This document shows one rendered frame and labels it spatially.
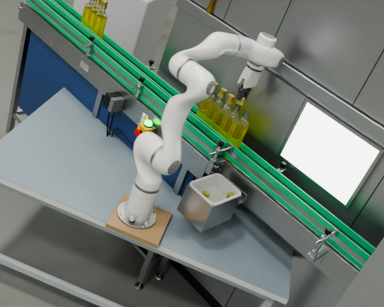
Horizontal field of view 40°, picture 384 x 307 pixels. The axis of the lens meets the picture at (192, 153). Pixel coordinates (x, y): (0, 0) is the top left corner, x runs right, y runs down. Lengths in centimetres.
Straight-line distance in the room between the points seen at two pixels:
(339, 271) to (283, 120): 75
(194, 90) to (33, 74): 181
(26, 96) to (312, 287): 227
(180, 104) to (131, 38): 257
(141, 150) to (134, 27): 245
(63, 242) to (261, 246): 130
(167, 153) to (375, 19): 102
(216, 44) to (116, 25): 264
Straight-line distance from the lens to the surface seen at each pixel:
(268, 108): 261
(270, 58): 232
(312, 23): 249
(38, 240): 335
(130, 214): 243
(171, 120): 215
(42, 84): 360
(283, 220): 247
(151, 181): 230
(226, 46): 212
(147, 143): 225
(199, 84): 205
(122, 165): 282
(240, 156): 255
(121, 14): 462
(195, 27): 291
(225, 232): 265
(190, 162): 262
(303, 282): 280
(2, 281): 312
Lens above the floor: 235
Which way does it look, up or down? 31 degrees down
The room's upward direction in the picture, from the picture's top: 22 degrees clockwise
